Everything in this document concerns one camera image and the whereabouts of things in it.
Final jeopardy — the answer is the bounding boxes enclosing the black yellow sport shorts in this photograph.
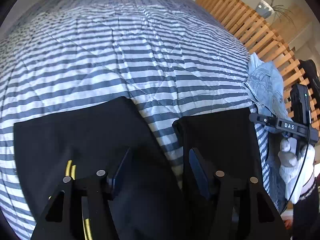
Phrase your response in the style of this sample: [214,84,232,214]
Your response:
[14,97,262,239]

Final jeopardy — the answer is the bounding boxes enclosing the right white gloved hand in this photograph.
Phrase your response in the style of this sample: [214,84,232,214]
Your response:
[278,138,316,205]

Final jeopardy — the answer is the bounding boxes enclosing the light blue denim shirt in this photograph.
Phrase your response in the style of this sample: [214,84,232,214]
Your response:
[243,53,290,212]

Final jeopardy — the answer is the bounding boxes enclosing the potted plant white pot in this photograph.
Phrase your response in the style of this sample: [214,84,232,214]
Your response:
[248,0,297,28]

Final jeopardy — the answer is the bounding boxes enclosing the blue white striped bedsheet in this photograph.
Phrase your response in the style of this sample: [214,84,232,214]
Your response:
[0,0,273,240]

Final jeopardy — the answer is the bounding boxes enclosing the black cable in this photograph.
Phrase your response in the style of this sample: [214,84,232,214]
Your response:
[280,100,312,215]

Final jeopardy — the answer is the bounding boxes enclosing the black garment on rail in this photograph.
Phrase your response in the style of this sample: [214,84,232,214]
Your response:
[299,60,319,109]

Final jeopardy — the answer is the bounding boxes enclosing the wooden slatted bed rail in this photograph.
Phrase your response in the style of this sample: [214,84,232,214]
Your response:
[196,0,319,127]

